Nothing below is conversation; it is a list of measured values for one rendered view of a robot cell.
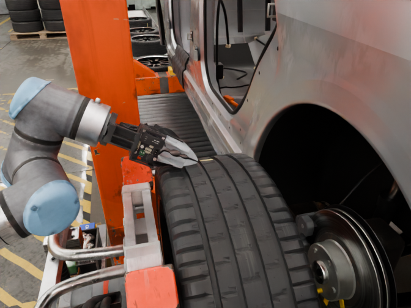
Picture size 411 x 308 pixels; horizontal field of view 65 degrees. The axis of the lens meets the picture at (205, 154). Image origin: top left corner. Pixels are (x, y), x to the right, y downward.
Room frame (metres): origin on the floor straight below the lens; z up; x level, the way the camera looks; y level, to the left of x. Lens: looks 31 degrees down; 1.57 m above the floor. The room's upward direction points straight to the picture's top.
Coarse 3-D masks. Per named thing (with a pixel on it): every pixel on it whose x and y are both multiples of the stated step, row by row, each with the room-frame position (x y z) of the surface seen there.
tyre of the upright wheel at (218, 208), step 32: (224, 160) 0.64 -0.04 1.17; (160, 192) 0.60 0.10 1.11; (192, 192) 0.51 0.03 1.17; (224, 192) 0.51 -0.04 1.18; (256, 192) 0.52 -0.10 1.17; (192, 224) 0.43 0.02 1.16; (224, 224) 0.44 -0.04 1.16; (256, 224) 0.44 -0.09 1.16; (288, 224) 0.45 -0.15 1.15; (192, 256) 0.38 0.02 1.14; (224, 256) 0.38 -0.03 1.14; (256, 256) 0.39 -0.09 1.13; (288, 256) 0.39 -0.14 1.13; (192, 288) 0.34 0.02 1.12; (224, 288) 0.34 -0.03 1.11; (256, 288) 0.35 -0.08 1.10; (288, 288) 0.36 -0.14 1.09
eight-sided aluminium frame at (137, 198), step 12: (132, 192) 0.58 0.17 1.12; (144, 192) 0.58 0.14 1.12; (132, 204) 0.57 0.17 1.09; (144, 204) 0.54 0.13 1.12; (132, 216) 0.50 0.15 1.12; (132, 228) 0.47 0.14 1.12; (132, 240) 0.44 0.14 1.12; (156, 240) 0.44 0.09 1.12; (132, 252) 0.41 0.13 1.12; (144, 252) 0.41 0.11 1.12; (156, 252) 0.41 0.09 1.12; (132, 264) 0.39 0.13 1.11; (144, 264) 0.39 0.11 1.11; (156, 264) 0.39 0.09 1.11
